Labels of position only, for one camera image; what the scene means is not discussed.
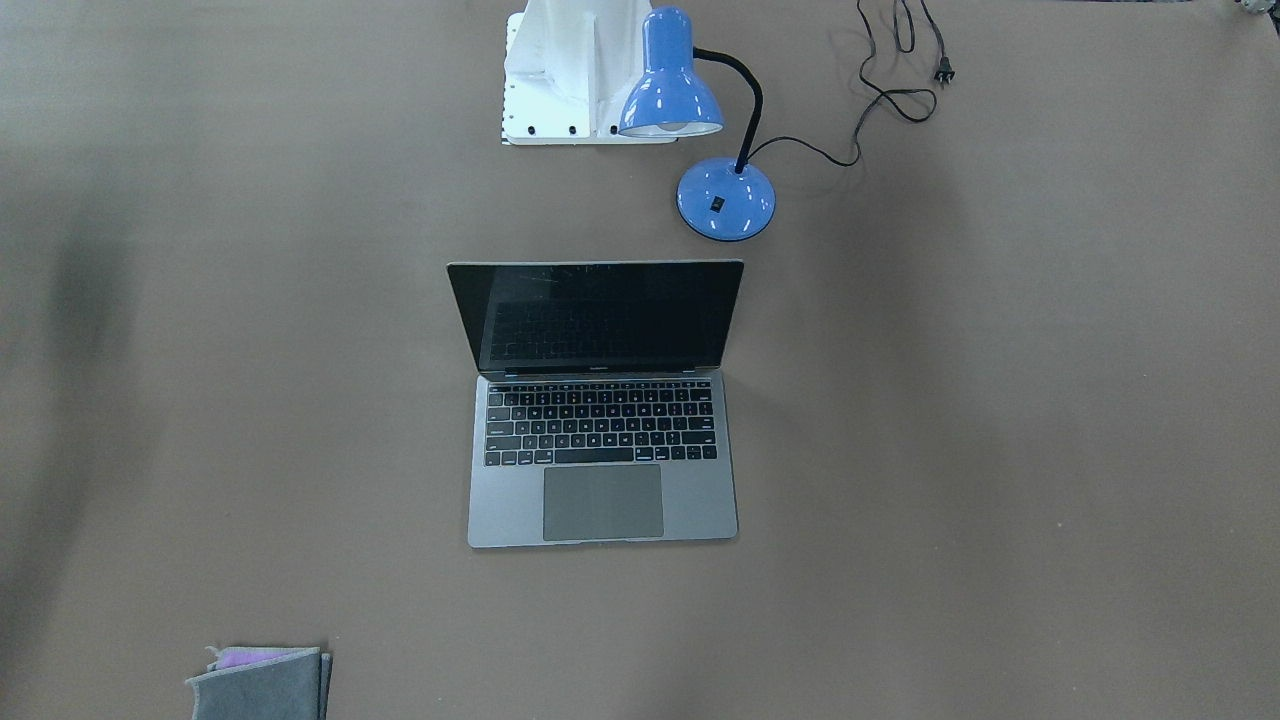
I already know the grey laptop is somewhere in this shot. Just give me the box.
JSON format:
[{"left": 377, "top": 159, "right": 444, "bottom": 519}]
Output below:
[{"left": 447, "top": 259, "right": 745, "bottom": 550}]

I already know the blue desk lamp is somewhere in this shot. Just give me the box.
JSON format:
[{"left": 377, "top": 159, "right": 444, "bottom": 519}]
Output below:
[{"left": 618, "top": 6, "right": 776, "bottom": 242}]

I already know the grey folded cloth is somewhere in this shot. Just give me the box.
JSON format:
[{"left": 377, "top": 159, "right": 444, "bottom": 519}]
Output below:
[{"left": 186, "top": 647, "right": 332, "bottom": 719}]

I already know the purple cloth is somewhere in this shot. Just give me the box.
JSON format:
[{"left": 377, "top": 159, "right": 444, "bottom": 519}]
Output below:
[{"left": 206, "top": 646, "right": 314, "bottom": 673}]

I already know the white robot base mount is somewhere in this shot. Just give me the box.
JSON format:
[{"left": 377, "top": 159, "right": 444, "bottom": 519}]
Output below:
[{"left": 502, "top": 1, "right": 666, "bottom": 146}]

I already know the black lamp power cable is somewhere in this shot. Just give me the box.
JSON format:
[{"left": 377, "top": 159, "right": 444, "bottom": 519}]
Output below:
[{"left": 745, "top": 0, "right": 957, "bottom": 169}]

